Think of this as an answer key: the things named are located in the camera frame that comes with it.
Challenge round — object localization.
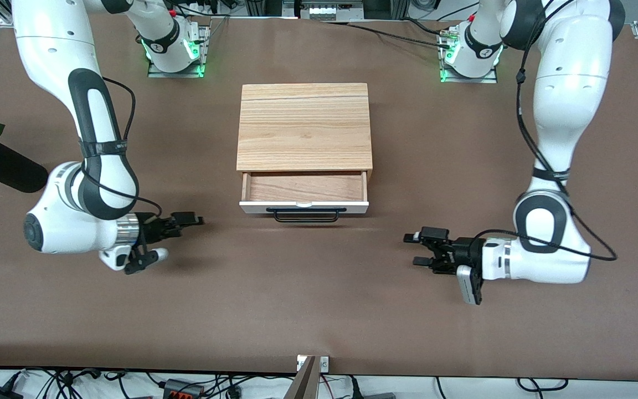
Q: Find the black metal drawer handle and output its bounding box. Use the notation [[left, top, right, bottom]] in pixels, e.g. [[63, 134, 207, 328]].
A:
[[267, 207, 348, 224]]

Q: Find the white-fronted drawer with handle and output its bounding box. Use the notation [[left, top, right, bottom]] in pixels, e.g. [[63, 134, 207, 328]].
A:
[[240, 171, 371, 223]]

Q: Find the wooden drawer cabinet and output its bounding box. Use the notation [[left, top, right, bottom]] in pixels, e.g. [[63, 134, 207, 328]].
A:
[[236, 83, 374, 184]]

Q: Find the black vase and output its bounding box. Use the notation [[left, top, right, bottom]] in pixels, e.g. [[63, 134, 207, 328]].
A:
[[0, 141, 49, 193]]

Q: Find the black orange power adapter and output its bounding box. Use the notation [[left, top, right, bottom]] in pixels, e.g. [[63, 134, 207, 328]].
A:
[[163, 378, 204, 399]]

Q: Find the grey power strip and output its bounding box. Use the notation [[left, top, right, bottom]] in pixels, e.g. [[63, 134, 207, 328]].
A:
[[297, 0, 363, 21]]

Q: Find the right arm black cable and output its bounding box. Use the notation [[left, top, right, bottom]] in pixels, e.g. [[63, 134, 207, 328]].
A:
[[78, 76, 163, 218]]

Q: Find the silver camera mount bracket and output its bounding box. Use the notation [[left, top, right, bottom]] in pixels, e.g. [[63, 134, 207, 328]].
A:
[[297, 355, 330, 373]]

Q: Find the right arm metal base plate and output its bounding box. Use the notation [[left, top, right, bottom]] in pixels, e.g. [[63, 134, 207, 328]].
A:
[[147, 25, 207, 79]]

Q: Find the black looped floor cable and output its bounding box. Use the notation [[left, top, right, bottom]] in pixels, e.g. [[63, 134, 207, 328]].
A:
[[516, 377, 569, 393]]

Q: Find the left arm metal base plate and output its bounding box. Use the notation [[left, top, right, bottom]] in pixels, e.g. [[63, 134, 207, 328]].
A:
[[440, 28, 498, 84]]

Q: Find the brown camera post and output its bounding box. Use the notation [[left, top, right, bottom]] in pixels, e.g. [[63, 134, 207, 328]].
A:
[[283, 356, 320, 399]]

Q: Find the long black table cable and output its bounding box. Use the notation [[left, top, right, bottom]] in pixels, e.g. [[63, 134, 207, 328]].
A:
[[319, 20, 452, 50]]

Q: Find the short black table cable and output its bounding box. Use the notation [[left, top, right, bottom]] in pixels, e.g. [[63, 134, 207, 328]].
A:
[[401, 18, 448, 36]]

